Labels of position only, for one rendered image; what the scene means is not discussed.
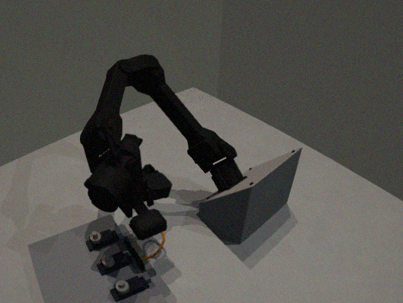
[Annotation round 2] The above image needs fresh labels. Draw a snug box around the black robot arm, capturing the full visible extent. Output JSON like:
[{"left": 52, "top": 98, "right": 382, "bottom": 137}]
[{"left": 80, "top": 55, "right": 247, "bottom": 213}]

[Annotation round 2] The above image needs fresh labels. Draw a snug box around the black pin header strip with gold pins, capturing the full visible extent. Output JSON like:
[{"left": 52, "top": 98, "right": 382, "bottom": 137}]
[{"left": 123, "top": 236, "right": 146, "bottom": 273}]

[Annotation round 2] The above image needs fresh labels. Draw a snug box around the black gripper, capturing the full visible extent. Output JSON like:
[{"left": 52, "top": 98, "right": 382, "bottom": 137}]
[{"left": 119, "top": 173, "right": 167, "bottom": 241}]

